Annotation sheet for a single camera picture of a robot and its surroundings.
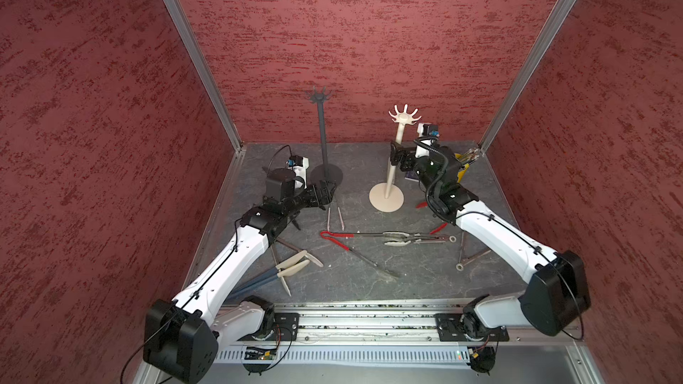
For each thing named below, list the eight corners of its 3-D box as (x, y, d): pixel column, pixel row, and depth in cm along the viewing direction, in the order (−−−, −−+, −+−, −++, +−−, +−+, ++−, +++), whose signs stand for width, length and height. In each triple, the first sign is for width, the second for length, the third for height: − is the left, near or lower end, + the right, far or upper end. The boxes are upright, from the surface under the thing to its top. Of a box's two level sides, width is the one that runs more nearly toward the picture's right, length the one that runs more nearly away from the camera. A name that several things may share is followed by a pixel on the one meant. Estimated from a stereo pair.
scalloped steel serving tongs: (383, 246, 92) (384, 243, 90) (382, 235, 95) (383, 232, 93) (455, 246, 92) (457, 244, 91) (452, 235, 95) (454, 232, 93)
